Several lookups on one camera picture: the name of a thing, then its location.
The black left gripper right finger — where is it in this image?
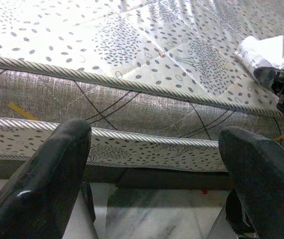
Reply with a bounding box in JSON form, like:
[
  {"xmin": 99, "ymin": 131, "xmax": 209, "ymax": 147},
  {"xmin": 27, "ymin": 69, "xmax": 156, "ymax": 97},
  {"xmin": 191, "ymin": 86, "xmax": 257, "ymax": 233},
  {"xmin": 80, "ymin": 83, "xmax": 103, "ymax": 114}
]
[{"xmin": 218, "ymin": 126, "xmax": 284, "ymax": 239}]

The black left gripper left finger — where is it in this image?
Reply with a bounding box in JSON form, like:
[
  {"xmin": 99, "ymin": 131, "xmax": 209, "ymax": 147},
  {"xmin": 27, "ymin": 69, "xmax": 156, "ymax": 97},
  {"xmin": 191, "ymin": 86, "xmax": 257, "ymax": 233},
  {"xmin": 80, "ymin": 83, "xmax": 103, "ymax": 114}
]
[{"xmin": 0, "ymin": 118, "xmax": 93, "ymax": 239}]

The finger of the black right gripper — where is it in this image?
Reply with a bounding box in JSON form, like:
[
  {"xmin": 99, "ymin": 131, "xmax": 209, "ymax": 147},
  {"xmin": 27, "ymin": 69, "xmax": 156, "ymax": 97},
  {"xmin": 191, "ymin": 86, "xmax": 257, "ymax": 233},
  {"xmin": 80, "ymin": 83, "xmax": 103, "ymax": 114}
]
[{"xmin": 253, "ymin": 67, "xmax": 277, "ymax": 88}]

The white paper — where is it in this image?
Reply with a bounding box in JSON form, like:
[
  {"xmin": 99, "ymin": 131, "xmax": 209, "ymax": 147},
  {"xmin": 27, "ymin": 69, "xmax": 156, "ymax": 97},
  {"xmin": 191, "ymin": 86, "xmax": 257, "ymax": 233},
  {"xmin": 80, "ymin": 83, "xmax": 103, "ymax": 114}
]
[{"xmin": 233, "ymin": 35, "xmax": 284, "ymax": 75}]

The white grey-speckled quilted mattress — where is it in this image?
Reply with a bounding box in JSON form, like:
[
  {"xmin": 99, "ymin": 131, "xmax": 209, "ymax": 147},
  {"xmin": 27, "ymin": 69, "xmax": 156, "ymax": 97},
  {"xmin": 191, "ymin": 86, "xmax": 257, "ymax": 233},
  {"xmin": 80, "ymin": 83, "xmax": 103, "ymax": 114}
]
[{"xmin": 0, "ymin": 0, "xmax": 284, "ymax": 172}]

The dark bed frame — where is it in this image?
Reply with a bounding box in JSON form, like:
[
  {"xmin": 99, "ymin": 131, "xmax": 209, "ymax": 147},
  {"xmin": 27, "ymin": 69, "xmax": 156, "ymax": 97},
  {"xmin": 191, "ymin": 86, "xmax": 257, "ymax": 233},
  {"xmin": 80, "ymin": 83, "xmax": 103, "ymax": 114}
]
[{"xmin": 0, "ymin": 158, "xmax": 234, "ymax": 191}]

